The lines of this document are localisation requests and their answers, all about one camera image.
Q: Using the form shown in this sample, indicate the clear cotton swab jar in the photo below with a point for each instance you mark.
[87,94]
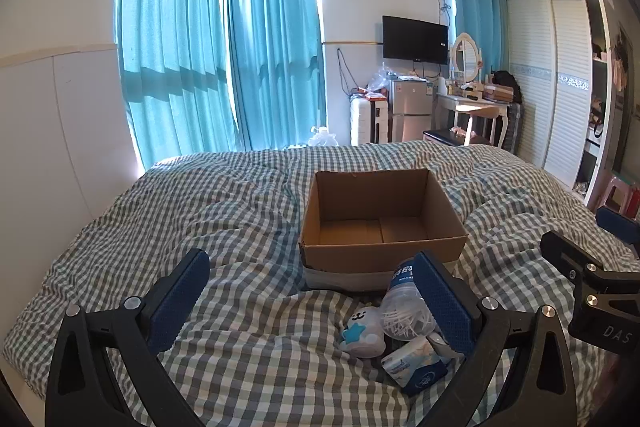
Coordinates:
[400,307]

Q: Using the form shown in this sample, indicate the clear water jug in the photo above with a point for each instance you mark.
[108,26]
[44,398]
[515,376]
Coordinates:
[322,138]

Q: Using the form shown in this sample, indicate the brown cardboard box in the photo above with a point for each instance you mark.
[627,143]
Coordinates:
[350,192]

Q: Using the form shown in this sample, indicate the clear plastic bags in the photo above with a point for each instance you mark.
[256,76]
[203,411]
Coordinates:
[380,79]

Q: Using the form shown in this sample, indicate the wide teal curtain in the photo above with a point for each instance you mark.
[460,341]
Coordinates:
[170,32]

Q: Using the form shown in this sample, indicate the black bag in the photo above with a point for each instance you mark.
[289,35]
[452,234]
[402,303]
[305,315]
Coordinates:
[507,84]

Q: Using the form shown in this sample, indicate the black wall television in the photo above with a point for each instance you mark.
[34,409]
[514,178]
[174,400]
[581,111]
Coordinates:
[415,39]

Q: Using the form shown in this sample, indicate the small brown carton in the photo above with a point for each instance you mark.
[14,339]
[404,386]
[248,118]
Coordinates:
[497,93]

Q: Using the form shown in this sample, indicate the white dressing table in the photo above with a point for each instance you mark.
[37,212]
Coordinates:
[450,99]

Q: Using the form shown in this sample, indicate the pink plastic stool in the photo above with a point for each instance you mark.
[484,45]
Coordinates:
[615,192]

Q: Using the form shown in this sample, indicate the grey white checkered blanket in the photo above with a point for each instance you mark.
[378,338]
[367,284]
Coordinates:
[225,207]

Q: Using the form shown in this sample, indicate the white oval mirror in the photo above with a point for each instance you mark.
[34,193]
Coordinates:
[466,57]

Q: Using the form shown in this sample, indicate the white slatted wardrobe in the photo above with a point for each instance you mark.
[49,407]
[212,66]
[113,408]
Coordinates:
[565,82]

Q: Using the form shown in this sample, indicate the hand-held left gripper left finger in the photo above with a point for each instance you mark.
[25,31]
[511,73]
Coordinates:
[180,297]

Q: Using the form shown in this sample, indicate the short teal curtain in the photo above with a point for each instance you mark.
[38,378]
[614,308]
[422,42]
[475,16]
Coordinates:
[475,12]

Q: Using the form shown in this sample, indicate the blue white tissue pack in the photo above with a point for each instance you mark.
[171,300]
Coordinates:
[410,367]

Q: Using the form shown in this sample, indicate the narrow teal curtain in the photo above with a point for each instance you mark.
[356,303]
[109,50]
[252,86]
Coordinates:
[275,42]

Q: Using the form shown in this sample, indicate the silver small fridge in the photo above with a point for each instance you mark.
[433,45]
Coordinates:
[410,107]

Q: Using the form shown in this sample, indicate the white ribbed suitcase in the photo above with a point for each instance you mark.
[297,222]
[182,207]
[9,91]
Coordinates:
[365,122]

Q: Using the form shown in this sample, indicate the wooden chair black seat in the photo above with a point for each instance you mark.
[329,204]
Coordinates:
[480,111]

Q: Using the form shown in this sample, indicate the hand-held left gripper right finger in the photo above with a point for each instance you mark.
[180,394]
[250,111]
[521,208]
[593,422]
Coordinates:
[445,302]

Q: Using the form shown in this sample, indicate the white plush toy blue star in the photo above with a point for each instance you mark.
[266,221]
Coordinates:
[362,332]

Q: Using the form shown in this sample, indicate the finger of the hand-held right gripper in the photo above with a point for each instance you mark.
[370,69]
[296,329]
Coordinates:
[562,247]
[620,224]

